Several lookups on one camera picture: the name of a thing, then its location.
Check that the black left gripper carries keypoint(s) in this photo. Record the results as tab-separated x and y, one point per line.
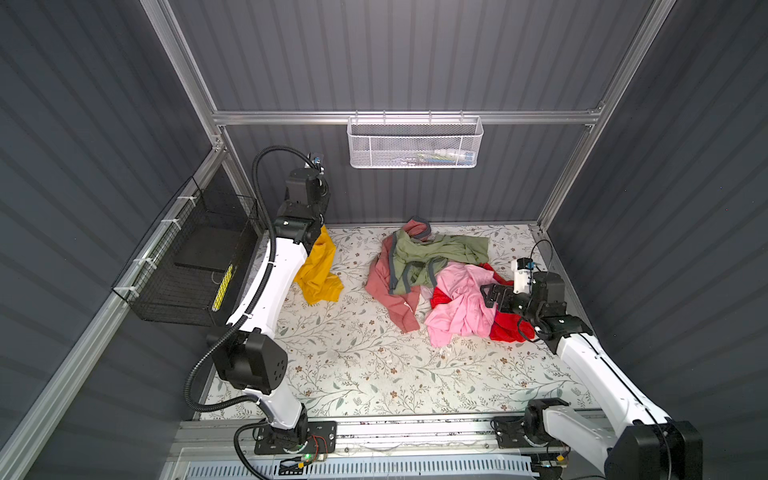
322	199

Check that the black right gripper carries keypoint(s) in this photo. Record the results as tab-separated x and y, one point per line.
506	292

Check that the yellow t-shirt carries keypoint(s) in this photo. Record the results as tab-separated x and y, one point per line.
315	279

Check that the dusty red printed t-shirt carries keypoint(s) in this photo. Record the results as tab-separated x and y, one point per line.
401	308

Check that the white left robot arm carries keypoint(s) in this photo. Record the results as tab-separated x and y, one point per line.
244	351

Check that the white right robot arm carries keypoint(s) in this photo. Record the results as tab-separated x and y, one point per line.
644	441

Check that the bright red cloth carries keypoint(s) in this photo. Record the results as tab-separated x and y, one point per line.
510	328

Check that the light pink cloth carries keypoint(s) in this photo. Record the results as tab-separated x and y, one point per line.
457	306

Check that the olive green t-shirt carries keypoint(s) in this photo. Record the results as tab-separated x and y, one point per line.
416	262

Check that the yellow marker pen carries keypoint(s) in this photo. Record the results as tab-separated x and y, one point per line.
222	288

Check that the pens in white basket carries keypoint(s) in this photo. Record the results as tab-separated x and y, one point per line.
440	158

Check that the white vented panel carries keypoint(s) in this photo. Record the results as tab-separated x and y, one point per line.
406	467

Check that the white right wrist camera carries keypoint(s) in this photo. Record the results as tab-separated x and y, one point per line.
523	269

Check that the white wire mesh basket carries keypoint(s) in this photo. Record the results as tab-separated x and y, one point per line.
376	142

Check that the black wire basket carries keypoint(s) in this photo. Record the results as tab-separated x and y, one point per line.
174	277

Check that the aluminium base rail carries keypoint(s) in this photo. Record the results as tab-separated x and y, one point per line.
357	436

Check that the aluminium frame rails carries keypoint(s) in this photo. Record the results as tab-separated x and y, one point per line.
107	115

